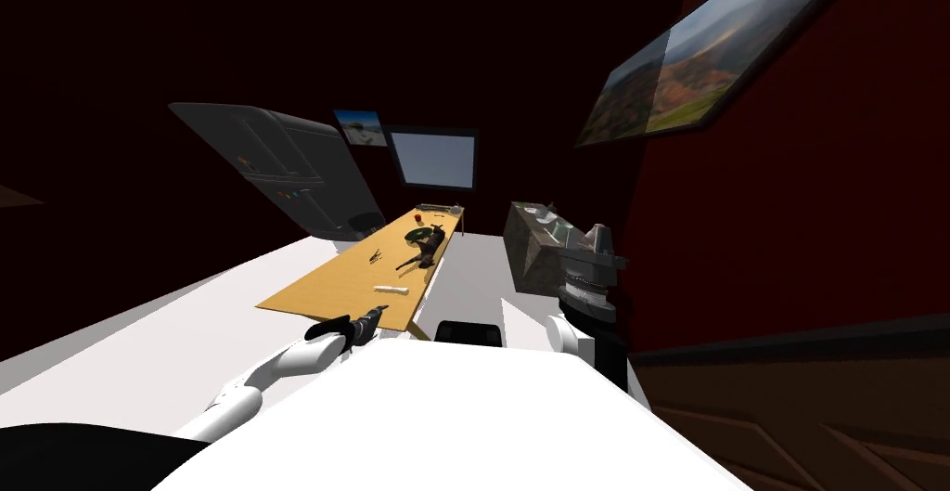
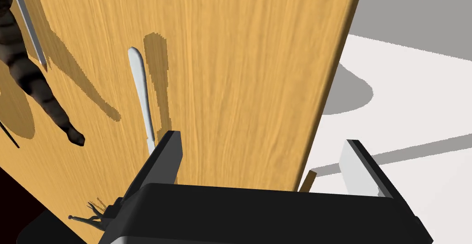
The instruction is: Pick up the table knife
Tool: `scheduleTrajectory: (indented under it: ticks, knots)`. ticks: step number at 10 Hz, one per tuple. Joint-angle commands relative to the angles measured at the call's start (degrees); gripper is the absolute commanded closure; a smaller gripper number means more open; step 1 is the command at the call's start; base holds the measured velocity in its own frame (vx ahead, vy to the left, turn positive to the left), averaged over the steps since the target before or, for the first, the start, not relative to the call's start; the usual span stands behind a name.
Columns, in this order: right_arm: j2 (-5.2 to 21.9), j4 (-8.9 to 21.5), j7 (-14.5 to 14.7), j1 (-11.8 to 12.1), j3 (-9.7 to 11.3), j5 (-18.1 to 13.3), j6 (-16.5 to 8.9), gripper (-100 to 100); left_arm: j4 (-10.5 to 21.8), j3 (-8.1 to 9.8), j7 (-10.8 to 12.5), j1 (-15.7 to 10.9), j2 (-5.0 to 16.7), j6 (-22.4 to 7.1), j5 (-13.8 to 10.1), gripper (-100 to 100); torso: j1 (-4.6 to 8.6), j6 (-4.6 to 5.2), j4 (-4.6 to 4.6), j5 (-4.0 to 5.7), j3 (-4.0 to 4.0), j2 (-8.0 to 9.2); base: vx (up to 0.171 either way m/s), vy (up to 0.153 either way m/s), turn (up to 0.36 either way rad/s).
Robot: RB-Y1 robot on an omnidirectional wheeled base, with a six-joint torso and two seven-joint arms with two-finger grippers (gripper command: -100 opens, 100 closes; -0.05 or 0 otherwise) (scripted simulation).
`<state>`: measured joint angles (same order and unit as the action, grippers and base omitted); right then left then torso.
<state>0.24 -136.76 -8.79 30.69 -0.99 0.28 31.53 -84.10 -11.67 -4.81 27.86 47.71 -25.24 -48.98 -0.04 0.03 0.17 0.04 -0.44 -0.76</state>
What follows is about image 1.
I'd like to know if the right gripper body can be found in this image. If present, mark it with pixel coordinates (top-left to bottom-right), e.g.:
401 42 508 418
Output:
558 223 630 278

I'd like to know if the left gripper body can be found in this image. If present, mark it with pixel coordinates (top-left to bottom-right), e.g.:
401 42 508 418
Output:
342 304 391 348

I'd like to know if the light wooden table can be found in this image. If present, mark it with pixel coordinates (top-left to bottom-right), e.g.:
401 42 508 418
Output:
255 206 466 333

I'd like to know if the stone counter with sink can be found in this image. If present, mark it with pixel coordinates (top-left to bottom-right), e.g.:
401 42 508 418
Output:
502 200 597 300

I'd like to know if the dark figurine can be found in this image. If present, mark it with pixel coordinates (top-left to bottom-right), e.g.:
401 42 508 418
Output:
395 225 447 271

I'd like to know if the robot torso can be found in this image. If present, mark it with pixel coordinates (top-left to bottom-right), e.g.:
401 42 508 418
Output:
151 319 752 491

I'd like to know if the dark grey refrigerator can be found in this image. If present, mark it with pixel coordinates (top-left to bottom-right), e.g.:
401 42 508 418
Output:
168 101 388 242

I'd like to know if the small landscape picture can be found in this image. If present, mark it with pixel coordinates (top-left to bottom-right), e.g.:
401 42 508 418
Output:
333 109 389 148

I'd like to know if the large landscape picture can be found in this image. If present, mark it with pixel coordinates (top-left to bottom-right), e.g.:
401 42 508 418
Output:
573 0 862 150

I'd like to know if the window with dark frame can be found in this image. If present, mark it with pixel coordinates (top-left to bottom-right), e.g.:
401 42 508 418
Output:
384 126 481 192

